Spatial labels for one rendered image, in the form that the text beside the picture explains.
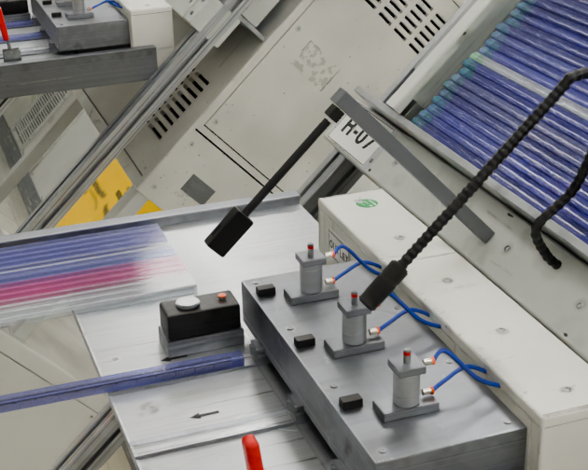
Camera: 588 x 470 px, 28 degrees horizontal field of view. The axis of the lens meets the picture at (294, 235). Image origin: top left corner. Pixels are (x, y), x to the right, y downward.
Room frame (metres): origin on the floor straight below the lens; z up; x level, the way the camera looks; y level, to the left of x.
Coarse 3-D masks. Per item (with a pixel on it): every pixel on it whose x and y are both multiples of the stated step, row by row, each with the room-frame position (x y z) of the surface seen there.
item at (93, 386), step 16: (240, 352) 1.14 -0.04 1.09; (144, 368) 1.11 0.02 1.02; (160, 368) 1.11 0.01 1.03; (176, 368) 1.12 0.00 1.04; (192, 368) 1.12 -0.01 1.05; (208, 368) 1.13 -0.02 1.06; (224, 368) 1.13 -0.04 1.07; (64, 384) 1.09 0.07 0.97; (80, 384) 1.09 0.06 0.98; (96, 384) 1.09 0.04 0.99; (112, 384) 1.09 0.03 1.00; (128, 384) 1.10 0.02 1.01; (144, 384) 1.11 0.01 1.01; (0, 400) 1.06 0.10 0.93; (16, 400) 1.06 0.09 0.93; (32, 400) 1.07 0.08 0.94; (48, 400) 1.07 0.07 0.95; (64, 400) 1.08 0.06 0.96
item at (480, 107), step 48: (528, 0) 1.37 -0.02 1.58; (576, 0) 1.31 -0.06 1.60; (480, 48) 1.38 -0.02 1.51; (528, 48) 1.31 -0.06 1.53; (576, 48) 1.25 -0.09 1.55; (480, 96) 1.32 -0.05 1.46; (528, 96) 1.26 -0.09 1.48; (576, 96) 1.20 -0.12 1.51; (480, 144) 1.26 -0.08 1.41; (528, 144) 1.21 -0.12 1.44; (576, 144) 1.16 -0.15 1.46; (528, 192) 1.16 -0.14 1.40
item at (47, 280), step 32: (0, 256) 1.35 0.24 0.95; (32, 256) 1.35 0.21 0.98; (64, 256) 1.35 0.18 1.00; (96, 256) 1.35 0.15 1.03; (128, 256) 1.35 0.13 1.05; (160, 256) 1.35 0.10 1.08; (0, 288) 1.27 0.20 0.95; (32, 288) 1.27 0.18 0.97; (64, 288) 1.27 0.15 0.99; (96, 288) 1.27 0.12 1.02; (128, 288) 1.27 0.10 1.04; (160, 288) 1.27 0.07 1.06; (192, 288) 1.28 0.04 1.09; (0, 320) 1.21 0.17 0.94; (32, 320) 1.22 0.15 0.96
